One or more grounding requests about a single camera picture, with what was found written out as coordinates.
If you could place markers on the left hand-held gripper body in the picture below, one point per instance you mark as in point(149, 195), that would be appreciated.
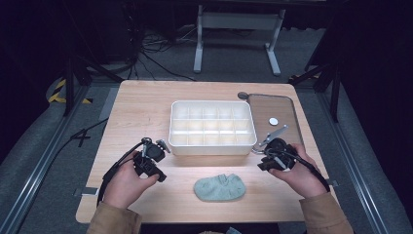
point(147, 161)

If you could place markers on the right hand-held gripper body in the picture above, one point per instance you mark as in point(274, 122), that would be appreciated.
point(277, 156)

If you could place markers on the white divided storage box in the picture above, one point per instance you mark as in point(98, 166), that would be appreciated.
point(211, 128)

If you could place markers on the pale green sock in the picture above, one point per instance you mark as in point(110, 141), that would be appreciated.
point(219, 188)

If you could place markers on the person's right hand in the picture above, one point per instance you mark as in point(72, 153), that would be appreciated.
point(302, 177)

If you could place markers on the person's left hand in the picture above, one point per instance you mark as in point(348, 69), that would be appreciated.
point(125, 185)

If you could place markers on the small silver battery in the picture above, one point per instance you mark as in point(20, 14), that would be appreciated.
point(273, 121)

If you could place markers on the clear plastic box lid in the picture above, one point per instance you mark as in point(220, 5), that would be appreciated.
point(276, 109)

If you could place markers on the grey round knob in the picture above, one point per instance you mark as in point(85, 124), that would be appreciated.
point(242, 95)

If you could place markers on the grey tape strip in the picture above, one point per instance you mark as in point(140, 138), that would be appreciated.
point(332, 182)
point(86, 191)

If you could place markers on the black tripod stand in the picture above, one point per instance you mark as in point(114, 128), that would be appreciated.
point(328, 76)
point(76, 78)

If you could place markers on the yellow black floor tape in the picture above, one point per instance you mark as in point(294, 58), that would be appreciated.
point(58, 94)

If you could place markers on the aluminium floor rail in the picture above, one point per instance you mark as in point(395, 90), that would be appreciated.
point(357, 162)
point(39, 169)

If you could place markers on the grey metal stand frame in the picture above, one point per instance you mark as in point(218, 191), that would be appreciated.
point(238, 21)

